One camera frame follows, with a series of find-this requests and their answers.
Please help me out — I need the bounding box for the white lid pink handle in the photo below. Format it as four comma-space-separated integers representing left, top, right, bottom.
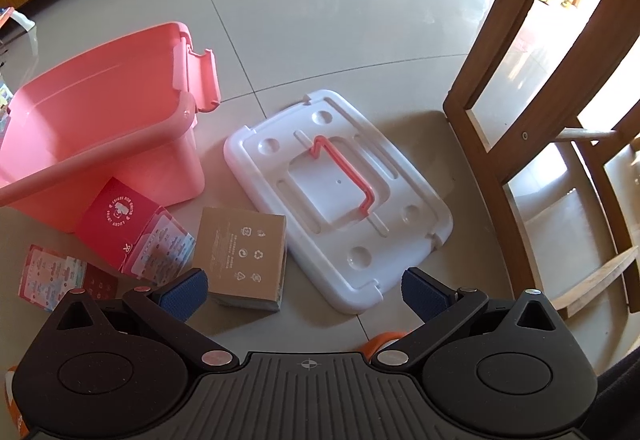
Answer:
224, 89, 454, 315

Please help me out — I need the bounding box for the red box white label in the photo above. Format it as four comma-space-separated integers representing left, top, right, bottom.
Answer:
75, 178, 195, 285

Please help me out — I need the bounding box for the brown cardboard box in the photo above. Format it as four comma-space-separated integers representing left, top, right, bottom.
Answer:
192, 207, 288, 312

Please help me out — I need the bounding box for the pink plastic storage bin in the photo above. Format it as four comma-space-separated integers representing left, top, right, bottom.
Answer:
1, 22, 221, 232

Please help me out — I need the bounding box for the wooden chair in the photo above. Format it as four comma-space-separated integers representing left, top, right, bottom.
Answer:
444, 0, 639, 319

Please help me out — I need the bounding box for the small red white card box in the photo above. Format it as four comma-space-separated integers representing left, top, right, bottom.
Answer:
17, 245, 118, 311

